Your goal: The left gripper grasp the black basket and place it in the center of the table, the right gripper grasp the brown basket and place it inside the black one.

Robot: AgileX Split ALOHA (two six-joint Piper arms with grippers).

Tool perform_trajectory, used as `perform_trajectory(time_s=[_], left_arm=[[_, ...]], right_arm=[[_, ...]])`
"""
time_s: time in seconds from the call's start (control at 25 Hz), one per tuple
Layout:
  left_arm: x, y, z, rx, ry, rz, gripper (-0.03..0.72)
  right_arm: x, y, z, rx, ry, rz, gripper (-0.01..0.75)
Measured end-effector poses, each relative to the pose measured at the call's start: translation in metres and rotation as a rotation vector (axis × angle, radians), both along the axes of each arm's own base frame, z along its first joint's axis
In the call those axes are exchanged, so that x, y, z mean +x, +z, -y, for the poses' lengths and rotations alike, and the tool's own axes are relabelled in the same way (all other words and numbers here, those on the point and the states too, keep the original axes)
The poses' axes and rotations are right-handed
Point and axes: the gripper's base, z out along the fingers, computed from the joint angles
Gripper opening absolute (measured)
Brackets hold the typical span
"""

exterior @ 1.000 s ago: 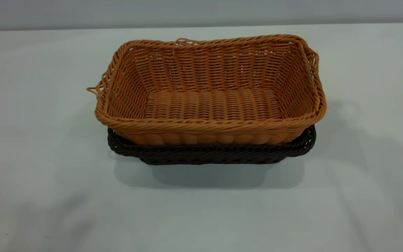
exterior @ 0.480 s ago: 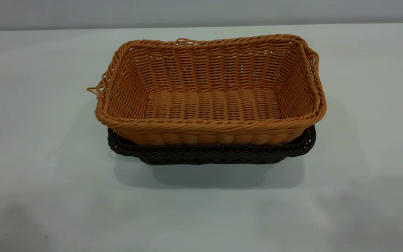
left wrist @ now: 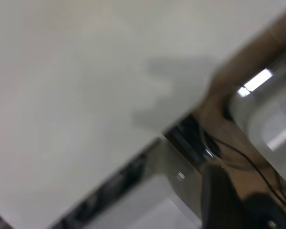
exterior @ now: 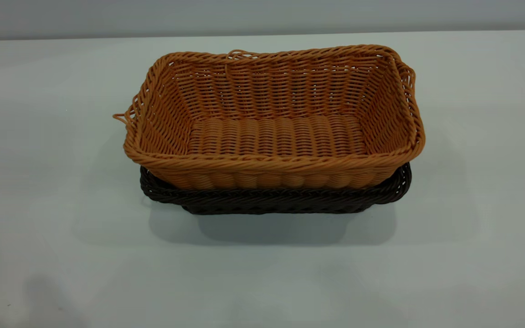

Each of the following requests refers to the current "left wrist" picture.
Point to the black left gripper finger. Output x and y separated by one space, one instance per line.
219 202

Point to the black bulky device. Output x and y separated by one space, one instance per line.
269 212

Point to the white flat box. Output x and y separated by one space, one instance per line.
145 205

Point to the white round appliance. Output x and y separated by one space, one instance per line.
264 119

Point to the black metal table frame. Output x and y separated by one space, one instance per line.
188 140

